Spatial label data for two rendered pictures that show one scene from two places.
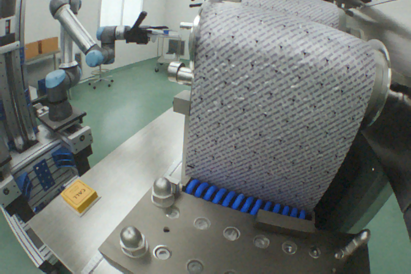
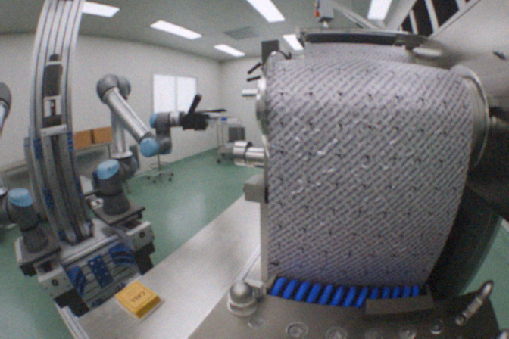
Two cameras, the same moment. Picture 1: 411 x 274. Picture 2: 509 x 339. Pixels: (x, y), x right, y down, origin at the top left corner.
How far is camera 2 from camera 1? 0.05 m
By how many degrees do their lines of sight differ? 17
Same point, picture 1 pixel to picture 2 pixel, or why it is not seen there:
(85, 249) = not seen: outside the picture
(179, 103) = (251, 190)
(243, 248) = not seen: outside the picture
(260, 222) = (370, 314)
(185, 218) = (273, 326)
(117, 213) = (185, 319)
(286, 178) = (395, 256)
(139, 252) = not seen: outside the picture
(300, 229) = (418, 308)
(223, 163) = (316, 254)
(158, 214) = (238, 325)
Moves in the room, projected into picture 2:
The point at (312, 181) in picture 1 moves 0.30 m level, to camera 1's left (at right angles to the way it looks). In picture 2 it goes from (424, 250) to (170, 259)
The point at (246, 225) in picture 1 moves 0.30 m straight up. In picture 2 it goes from (353, 321) to (401, 6)
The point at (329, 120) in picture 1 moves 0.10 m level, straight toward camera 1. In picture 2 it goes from (437, 172) to (448, 213)
